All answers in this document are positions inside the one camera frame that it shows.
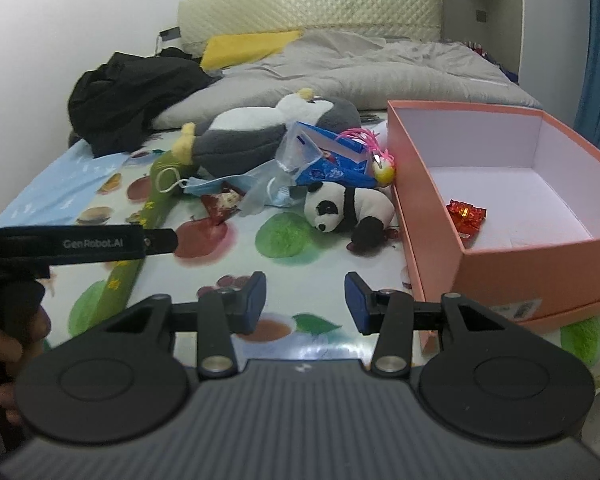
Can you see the grey white penguin plush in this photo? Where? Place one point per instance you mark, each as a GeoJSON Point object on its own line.
{"type": "Point", "coordinates": [240, 145]}

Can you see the panda plush toy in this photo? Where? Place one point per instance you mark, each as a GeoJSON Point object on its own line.
{"type": "Point", "coordinates": [365, 202]}

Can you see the yellow toy with pink hair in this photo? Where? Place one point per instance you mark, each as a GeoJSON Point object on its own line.
{"type": "Point", "coordinates": [384, 172]}

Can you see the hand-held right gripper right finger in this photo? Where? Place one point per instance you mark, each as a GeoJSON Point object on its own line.
{"type": "Point", "coordinates": [357, 305]}

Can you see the red candy wrapper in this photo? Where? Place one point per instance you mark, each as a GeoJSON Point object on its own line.
{"type": "Point", "coordinates": [466, 215]}

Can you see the black jacket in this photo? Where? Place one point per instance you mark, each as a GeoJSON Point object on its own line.
{"type": "Point", "coordinates": [125, 95]}

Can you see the light blue star sheet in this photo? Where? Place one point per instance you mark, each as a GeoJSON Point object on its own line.
{"type": "Point", "coordinates": [55, 185]}

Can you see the grey duvet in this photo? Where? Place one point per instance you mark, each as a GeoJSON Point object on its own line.
{"type": "Point", "coordinates": [370, 72]}

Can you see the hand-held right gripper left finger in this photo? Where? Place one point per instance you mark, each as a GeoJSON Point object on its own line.
{"type": "Point", "coordinates": [254, 302]}

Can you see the long green plush toy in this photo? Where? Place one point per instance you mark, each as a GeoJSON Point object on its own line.
{"type": "Point", "coordinates": [155, 205]}

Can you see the blue face mask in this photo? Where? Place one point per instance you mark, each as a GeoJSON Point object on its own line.
{"type": "Point", "coordinates": [202, 185]}

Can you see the clear plastic bag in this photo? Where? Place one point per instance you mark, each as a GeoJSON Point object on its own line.
{"type": "Point", "coordinates": [292, 152]}

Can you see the red brown snack wrapper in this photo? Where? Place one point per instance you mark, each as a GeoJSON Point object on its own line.
{"type": "Point", "coordinates": [220, 206]}

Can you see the dark charger plug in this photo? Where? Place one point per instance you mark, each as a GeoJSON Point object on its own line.
{"type": "Point", "coordinates": [170, 34]}

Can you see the fruit printed sheet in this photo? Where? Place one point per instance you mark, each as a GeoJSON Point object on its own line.
{"type": "Point", "coordinates": [290, 250]}

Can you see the pink cardboard box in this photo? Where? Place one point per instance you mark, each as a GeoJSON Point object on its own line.
{"type": "Point", "coordinates": [505, 275]}

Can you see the cream quilted headboard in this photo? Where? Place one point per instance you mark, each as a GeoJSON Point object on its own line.
{"type": "Point", "coordinates": [310, 5]}

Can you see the person's left hand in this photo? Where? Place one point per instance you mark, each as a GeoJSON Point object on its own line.
{"type": "Point", "coordinates": [10, 340]}

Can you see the dark wall socket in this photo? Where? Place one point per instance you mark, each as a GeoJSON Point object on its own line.
{"type": "Point", "coordinates": [480, 15]}

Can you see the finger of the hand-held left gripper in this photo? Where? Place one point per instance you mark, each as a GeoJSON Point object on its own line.
{"type": "Point", "coordinates": [161, 242]}

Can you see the blue snack bag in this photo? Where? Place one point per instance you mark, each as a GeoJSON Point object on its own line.
{"type": "Point", "coordinates": [332, 167]}

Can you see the row of small bottles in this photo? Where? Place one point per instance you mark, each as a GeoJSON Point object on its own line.
{"type": "Point", "coordinates": [476, 48]}

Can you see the yellow pillow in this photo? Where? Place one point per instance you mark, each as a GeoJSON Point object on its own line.
{"type": "Point", "coordinates": [245, 47]}

